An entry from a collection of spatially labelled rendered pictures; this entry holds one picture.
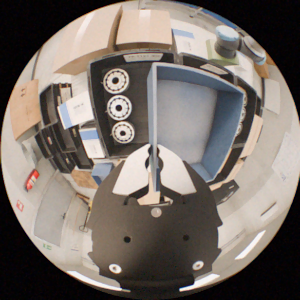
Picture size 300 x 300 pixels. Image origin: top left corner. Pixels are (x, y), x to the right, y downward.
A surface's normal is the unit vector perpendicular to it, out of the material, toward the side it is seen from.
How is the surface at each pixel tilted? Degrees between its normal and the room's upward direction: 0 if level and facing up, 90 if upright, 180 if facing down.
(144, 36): 0
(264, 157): 90
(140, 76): 0
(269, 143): 90
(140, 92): 0
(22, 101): 77
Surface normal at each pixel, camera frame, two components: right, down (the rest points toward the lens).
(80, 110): 0.10, 0.54
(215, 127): -0.99, 0.08
